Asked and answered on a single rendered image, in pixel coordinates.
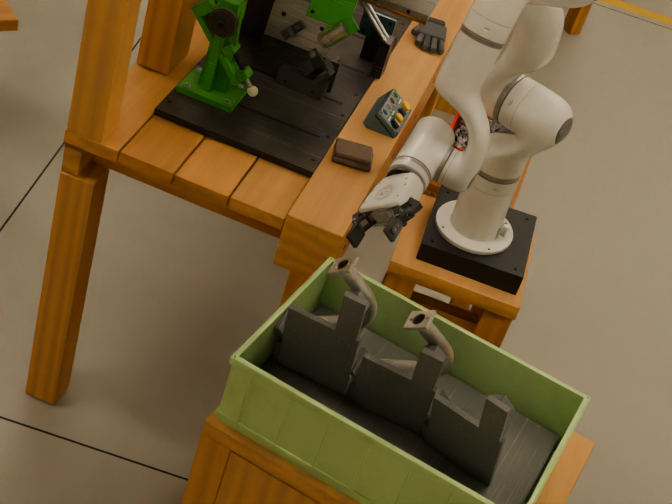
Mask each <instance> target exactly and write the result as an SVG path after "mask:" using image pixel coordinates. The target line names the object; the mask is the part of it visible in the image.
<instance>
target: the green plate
mask: <svg viewBox="0 0 672 504"><path fill-rule="evenodd" d="M357 2H358V0H311V2H310V5H309V8H308V11H307V14H306V16H309V17H311V18H314V19H316V20H319V21H321V22H324V23H326V24H329V25H331V26H332V25H334V24H336V23H337V22H339V21H341V20H343V19H344V18H346V17H348V16H349V15H351V16H353V13H354V10H355V8H356V5H357Z"/></svg>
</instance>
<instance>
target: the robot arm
mask: <svg viewBox="0 0 672 504"><path fill-rule="evenodd" d="M595 1H597V0H474V1H473V3H472V5H471V7H470V9H469V11H468V13H467V15H466V17H465V19H464V21H463V23H462V25H461V27H460V29H459V31H458V33H457V35H456V37H455V39H454V42H453V44H452V46H451V48H450V50H449V52H448V54H447V56H446V58H445V60H444V62H443V64H442V66H441V68H440V71H439V73H438V75H437V77H436V80H435V88H436V90H437V92H438V93H439V94H440V95H441V96H442V97H443V98H444V99H445V100H446V101H447V102H448V103H449V104H450V105H451V106H452V107H453V108H454V109H455V110H456V111H457V112H458V113H459V114H460V116H461V117H462V119H463V120H464V122H465V124H466V127H467V130H468V144H467V147H466V149H465V150H464V151H459V150H457V149H455V148H454V147H452V145H453V143H454V141H455V135H454V131H453V129H452V128H451V126H450V125H449V124H448V123H447V122H445V121H444V120H442V119H440V118H438V117H434V116H427V117H423V118H421V119H420V120H419V121H418V122H417V124H416V126H415V127H414V129H413V130H412V132H411V133H410V135H409V137H408V138H407V140H406V141H405V143H404V145H403V146H402V148H401V149H400V151H399V152H398V154H397V156H396V157H395V159H394V160H393V162H392V163H391V165H390V166H389V168H388V170H387V174H386V175H387V176H386V178H383V179H382V180H381V181H380V182H379V183H378V184H377V185H376V187H375V188H374V189H373V190H372V191H371V193H370V194H369V195H368V197H367V198H366V199H365V201H364V202H363V204H362V205H361V207H360V209H359V211H358V212H357V213H355V214H353V215H352V223H353V226H352V228H351V229H350V231H349V232H348V234H347V236H346V238H347V239H348V241H349V242H350V244H351V245H352V246H353V248H357V247H358V246H359V244H360V242H361V241H362V239H363V238H364V236H365V233H364V232H366V231H367V230H368V229H369V228H371V227H372V226H374V227H377V226H384V225H386V226H385V227H384V229H383V232H384V234H385V235H386V236H387V238H388V239H389V241H390V242H394V241H395V240H396V238H397V236H398V235H399V233H400V231H401V230H402V227H405V226H406V225H407V222H408V221H409V220H410V219H412V218H414V216H415V213H418V212H419V211H420V210H421V209H422V208H423V206H422V204H421V203H420V201H419V200H420V198H421V195H422V194H423V193H424V192H425V190H426V188H427V187H428V185H429V183H430V182H431V181H435V182H437V183H439V184H441V185H443V186H445V187H447V188H449V189H451V190H453V191H456V192H460V193H459V196H458V199H457V200H454V201H450V202H447V203H445V204H443V205H442V206H441V207H440V208H439V209H438V211H437V214H436V217H435V224H436V227H437V229H438V231H439V233H440V234H441V235H442V236H443V237H444V238H445V239H446V240H447V241H448V242H449V243H451V244H452V245H454V246H455V247H457V248H459V249H461V250H464V251H466V252H469V253H473V254H478V255H493V254H498V253H500V252H503V251H504V250H506V249H507V248H508V247H509V246H510V244H511V242H512V239H513V230H512V227H511V225H510V223H509V222H508V220H507V219H506V218H505V217H506V214H507V211H508V209H509V206H510V204H511V201H512V199H513V196H514V194H515V191H516V189H517V186H518V183H519V181H520V178H521V176H522V173H523V171H524V168H525V166H526V164H527V162H528V161H529V159H530V158H531V157H532V156H534V155H535V154H537V153H540V152H542V151H544V150H547V149H549V148H551V147H553V146H555V145H556V144H558V143H559V142H561V141H563V140H564V138H565V137H566V136H567V135H568V134H569V133H570V130H571V127H572V124H573V112H572V109H571V107H570V105H569V104H568V103H567V102H566V101H565V100H564V99H563V98H562V97H560V96H559V95H558V94H556V93H555V92H553V91H551V90H550V89H548V88H547V87H545V86H543V85H542V84H540V83H538V82H537V81H535V80H534V79H532V78H530V77H529V76H527V75H525V74H524V73H530V72H534V71H537V70H539V69H541V68H543V67H544V66H546V65H547V64H548V63H549V62H550V61H551V60H552V58H553V57H554V55H555V53H556V51H557V48H558V46H559V42H560V39H561V35H562V32H563V27H564V12H563V8H579V7H584V6H587V5H590V4H592V3H594V2H595ZM512 29H513V31H512ZM511 31H512V36H511V39H510V42H509V44H508V46H507V48H506V50H505V51H504V53H503V54H502V55H501V56H500V57H499V58H498V56H499V54H500V52H501V50H502V48H503V46H504V44H505V43H506V41H507V39H508V37H509V35H510V33H511ZM497 58H498V59H497ZM487 116H489V117H490V118H492V119H493V120H495V121H496V122H498V123H500V124H501V125H503V126H504V127H506V128H507V129H509V130H510V131H512V132H513V133H515V134H507V133H490V127H489V122H488V118H487ZM370 214H371V218H369V217H368V215H370ZM364 219H366V220H367V222H368V223H367V224H366V225H365V226H364V227H363V226H362V225H361V223H360V222H362V221H363V220H364Z"/></svg>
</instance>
